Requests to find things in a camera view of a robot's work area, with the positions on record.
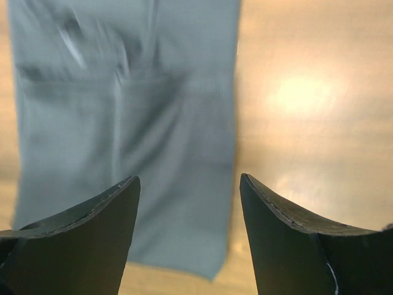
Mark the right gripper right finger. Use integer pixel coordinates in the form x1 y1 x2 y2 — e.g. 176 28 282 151
239 173 392 295

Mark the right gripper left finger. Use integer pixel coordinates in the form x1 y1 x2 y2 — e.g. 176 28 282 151
1 176 141 295

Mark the grey t shirt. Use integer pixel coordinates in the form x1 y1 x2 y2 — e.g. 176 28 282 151
7 1 240 279

